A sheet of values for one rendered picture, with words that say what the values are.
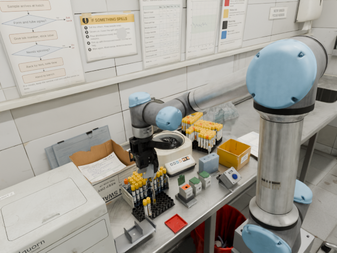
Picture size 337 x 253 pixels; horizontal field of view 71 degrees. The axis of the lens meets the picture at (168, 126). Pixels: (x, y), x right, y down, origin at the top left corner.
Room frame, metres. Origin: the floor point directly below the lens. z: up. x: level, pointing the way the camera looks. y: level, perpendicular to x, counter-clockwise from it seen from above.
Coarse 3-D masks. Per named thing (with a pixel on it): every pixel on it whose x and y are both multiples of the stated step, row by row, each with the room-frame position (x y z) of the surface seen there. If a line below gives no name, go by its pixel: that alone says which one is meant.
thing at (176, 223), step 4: (172, 216) 0.71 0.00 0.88; (176, 216) 0.71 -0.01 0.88; (180, 216) 0.71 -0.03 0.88; (168, 220) 0.69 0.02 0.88; (172, 220) 0.69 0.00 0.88; (176, 220) 0.69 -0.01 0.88; (180, 220) 0.69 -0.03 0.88; (184, 220) 0.69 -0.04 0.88; (168, 224) 0.67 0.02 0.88; (172, 224) 0.67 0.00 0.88; (176, 224) 0.67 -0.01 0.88; (180, 224) 0.67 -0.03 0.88; (184, 224) 0.67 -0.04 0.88; (172, 228) 0.65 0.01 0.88; (176, 228) 0.65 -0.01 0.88; (180, 228) 0.65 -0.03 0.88; (176, 232) 0.63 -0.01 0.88
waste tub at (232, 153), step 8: (224, 144) 1.12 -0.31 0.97; (232, 144) 1.16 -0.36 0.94; (240, 144) 1.12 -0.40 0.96; (224, 152) 1.05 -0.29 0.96; (232, 152) 1.15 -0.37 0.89; (240, 152) 1.12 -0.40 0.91; (248, 152) 1.06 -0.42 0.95; (224, 160) 1.05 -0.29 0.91; (232, 160) 1.01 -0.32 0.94; (240, 160) 1.00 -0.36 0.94; (248, 160) 1.07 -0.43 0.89; (240, 168) 1.01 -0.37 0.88
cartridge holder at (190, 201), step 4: (176, 196) 0.82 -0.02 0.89; (180, 196) 0.80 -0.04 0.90; (192, 196) 0.80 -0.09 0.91; (180, 200) 0.80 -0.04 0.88; (184, 200) 0.78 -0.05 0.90; (188, 200) 0.78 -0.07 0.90; (192, 200) 0.79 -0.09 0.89; (196, 200) 0.79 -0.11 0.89; (188, 204) 0.77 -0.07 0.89; (192, 204) 0.77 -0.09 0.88
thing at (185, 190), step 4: (184, 184) 0.82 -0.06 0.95; (188, 184) 0.82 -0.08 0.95; (180, 188) 0.81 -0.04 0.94; (184, 188) 0.80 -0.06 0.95; (188, 188) 0.80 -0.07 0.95; (192, 188) 0.80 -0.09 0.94; (180, 192) 0.81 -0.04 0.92; (184, 192) 0.79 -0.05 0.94; (188, 192) 0.79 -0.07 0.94; (192, 192) 0.80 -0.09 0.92; (184, 196) 0.79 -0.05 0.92; (188, 196) 0.79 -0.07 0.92
